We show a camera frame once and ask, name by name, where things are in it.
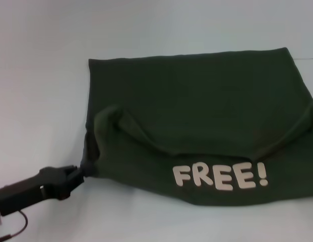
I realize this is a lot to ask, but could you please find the dark green shirt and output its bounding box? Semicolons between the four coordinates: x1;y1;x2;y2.
80;47;313;209

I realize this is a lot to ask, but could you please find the thin dark arm cable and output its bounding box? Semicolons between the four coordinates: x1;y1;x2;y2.
0;210;29;240

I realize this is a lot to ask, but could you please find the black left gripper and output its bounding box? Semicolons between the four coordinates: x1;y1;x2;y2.
0;165;86;217

